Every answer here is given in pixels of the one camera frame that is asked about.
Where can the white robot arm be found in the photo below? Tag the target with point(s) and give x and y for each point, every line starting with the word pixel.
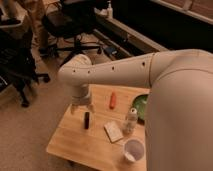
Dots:
pixel 179 109

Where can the black office chair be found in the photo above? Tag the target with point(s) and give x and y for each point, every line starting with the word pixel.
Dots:
pixel 17 65
pixel 71 19

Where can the wooden table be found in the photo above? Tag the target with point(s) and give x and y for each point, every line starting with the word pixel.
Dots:
pixel 92 147

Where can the black office chair centre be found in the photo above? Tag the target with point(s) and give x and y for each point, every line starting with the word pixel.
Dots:
pixel 71 19

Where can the person in beige clothes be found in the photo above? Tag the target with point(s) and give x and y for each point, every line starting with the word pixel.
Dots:
pixel 36 11

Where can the green plate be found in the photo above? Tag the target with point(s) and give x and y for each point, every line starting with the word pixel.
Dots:
pixel 139 103

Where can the orange carrot toy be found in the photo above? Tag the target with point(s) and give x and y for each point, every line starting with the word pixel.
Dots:
pixel 112 102

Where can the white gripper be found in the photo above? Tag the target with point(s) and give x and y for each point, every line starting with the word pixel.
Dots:
pixel 82 101

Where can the black office chair left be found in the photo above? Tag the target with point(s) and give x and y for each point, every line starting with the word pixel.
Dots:
pixel 17 65

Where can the white spray bottle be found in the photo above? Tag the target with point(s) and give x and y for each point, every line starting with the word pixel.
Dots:
pixel 110 10

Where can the white sponge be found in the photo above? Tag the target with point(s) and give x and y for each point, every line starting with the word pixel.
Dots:
pixel 113 131

